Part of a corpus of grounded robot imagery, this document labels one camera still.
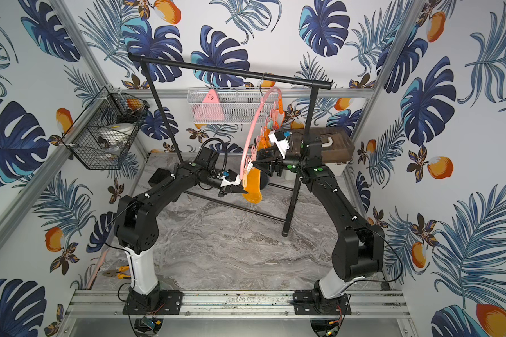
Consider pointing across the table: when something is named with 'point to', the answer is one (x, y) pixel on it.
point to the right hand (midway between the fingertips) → (257, 156)
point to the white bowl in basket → (117, 133)
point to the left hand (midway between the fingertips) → (245, 185)
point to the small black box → (159, 176)
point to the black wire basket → (100, 137)
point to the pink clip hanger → (263, 120)
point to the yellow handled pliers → (119, 273)
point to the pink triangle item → (210, 109)
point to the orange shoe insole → (254, 194)
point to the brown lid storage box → (337, 148)
